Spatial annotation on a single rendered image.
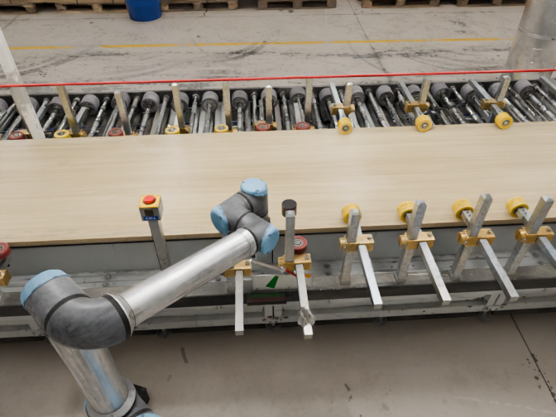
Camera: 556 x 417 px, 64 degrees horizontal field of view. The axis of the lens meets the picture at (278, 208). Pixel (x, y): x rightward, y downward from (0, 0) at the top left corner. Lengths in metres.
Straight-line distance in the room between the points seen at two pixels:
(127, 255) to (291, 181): 0.86
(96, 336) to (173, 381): 1.54
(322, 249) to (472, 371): 1.13
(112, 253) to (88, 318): 1.14
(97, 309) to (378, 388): 1.79
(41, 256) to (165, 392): 0.93
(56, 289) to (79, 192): 1.23
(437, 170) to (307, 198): 0.71
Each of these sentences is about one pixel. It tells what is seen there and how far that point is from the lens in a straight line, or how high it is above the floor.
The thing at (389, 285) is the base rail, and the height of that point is 0.70.
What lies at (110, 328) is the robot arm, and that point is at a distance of 1.08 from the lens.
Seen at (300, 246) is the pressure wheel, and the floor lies 0.91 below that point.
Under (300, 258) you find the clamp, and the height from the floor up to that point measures 0.87.
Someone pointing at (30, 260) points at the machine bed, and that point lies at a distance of 2.35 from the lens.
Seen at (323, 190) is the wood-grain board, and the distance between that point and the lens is 2.15.
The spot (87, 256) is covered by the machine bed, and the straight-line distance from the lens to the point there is 2.25.
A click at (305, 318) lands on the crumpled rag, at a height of 0.87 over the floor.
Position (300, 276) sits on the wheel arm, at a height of 0.86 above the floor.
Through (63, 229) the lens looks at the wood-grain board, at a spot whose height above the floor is 0.90.
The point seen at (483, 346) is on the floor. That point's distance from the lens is 2.88.
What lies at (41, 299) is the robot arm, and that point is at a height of 1.45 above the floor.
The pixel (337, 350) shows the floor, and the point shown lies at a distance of 2.64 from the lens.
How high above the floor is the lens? 2.26
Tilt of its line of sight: 42 degrees down
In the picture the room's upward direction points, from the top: straight up
